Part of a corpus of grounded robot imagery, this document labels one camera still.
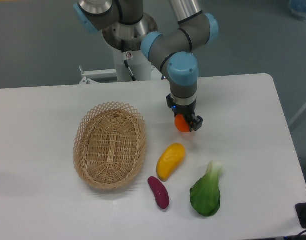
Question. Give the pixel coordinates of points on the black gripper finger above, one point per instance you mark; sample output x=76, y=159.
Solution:
x=195, y=122
x=171, y=105

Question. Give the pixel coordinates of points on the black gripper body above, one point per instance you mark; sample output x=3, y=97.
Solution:
x=184, y=107

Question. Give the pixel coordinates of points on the orange fruit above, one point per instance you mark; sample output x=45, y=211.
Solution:
x=180, y=124

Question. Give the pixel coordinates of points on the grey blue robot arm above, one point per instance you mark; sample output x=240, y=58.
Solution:
x=171, y=55

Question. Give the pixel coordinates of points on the yellow mango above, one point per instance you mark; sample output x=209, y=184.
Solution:
x=169, y=160

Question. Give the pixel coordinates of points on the green bok choy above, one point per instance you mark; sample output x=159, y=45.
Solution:
x=205, y=194

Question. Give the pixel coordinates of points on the woven wicker basket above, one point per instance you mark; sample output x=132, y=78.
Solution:
x=110, y=145

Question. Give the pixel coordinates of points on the purple sweet potato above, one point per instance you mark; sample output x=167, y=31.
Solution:
x=159, y=191

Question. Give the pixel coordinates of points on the black device at edge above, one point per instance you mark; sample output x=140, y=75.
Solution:
x=301, y=214

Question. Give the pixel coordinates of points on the blue bag in background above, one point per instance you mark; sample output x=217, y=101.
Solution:
x=298, y=9

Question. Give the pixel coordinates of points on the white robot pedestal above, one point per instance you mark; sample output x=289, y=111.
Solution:
x=125, y=41

